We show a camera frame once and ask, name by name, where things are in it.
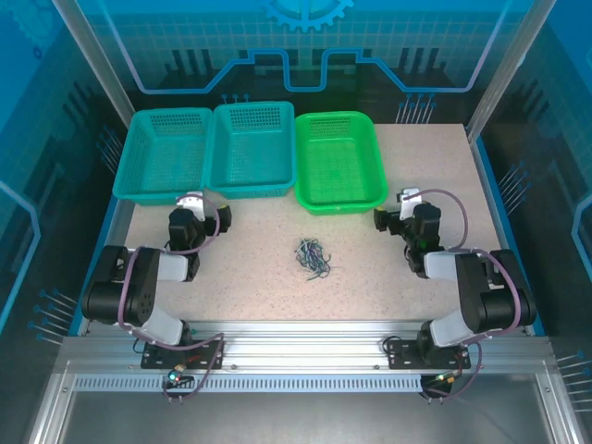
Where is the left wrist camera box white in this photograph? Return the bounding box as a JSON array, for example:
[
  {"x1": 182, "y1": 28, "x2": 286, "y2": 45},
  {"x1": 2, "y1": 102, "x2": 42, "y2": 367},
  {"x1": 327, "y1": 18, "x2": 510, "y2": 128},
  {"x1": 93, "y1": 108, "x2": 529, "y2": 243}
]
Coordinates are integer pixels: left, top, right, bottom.
[{"x1": 176, "y1": 191, "x2": 205, "y2": 223}]

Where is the aluminium frame post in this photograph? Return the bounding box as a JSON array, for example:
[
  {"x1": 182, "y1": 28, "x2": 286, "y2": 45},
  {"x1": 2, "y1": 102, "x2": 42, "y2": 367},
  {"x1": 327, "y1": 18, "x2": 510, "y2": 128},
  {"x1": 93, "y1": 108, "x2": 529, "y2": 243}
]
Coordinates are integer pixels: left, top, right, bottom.
[
  {"x1": 51, "y1": 0, "x2": 136, "y2": 126},
  {"x1": 465, "y1": 0, "x2": 559, "y2": 142}
]

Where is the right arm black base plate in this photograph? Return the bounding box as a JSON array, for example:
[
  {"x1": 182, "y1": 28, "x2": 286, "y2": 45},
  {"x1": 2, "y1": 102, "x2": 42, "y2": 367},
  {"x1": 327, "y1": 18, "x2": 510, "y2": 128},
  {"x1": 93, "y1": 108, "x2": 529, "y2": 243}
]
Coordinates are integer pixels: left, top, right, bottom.
[{"x1": 384, "y1": 339, "x2": 472, "y2": 370}]

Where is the green thin cable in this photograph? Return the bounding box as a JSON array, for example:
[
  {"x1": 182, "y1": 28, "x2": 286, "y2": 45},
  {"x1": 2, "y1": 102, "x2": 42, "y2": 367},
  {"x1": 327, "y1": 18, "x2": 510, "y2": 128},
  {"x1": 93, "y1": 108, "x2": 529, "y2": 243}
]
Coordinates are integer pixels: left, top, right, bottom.
[{"x1": 302, "y1": 249, "x2": 344, "y2": 284}]

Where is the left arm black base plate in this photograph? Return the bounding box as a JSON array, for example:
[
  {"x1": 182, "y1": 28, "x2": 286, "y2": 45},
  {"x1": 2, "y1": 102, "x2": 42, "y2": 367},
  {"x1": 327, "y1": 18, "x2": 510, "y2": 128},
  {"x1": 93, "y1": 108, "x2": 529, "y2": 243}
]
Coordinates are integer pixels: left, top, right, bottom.
[{"x1": 140, "y1": 339, "x2": 227, "y2": 370}]

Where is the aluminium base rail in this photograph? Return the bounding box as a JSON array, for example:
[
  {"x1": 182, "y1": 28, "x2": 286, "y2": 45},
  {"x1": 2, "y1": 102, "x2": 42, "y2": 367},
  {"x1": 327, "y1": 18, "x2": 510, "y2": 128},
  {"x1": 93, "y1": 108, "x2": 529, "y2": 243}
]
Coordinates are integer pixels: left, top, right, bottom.
[{"x1": 58, "y1": 318, "x2": 552, "y2": 372}]

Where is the green plastic basket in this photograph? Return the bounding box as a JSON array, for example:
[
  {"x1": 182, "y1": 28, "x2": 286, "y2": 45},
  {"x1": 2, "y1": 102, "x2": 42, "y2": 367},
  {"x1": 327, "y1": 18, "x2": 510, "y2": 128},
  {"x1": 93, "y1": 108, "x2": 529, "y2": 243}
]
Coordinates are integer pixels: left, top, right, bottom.
[{"x1": 293, "y1": 110, "x2": 389, "y2": 217}]

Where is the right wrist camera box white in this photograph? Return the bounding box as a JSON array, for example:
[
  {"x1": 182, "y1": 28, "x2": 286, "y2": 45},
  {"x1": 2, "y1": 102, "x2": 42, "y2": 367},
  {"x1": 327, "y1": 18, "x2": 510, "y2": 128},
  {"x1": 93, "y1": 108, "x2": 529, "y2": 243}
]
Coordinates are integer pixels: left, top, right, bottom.
[{"x1": 399, "y1": 186, "x2": 425, "y2": 221}]

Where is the slotted grey cable duct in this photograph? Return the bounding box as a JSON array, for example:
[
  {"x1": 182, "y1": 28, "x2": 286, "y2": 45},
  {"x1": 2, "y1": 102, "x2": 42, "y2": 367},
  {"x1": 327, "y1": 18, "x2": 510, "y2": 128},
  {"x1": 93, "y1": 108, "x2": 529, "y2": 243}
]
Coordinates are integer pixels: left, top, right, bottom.
[{"x1": 72, "y1": 375, "x2": 426, "y2": 393}]

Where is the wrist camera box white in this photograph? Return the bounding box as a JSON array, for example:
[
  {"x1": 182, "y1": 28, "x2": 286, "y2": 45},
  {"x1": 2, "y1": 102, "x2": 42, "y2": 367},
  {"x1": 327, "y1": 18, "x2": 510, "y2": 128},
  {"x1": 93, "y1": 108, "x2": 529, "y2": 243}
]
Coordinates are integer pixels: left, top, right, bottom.
[
  {"x1": 176, "y1": 191, "x2": 205, "y2": 223},
  {"x1": 399, "y1": 186, "x2": 425, "y2": 221}
]

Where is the teal plastic basket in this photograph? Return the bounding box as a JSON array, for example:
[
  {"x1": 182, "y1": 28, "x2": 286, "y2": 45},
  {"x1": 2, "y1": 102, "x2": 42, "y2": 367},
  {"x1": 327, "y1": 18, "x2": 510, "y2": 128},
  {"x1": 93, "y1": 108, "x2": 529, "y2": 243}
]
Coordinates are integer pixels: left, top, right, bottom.
[
  {"x1": 112, "y1": 107, "x2": 215, "y2": 207},
  {"x1": 204, "y1": 101, "x2": 297, "y2": 201}
]

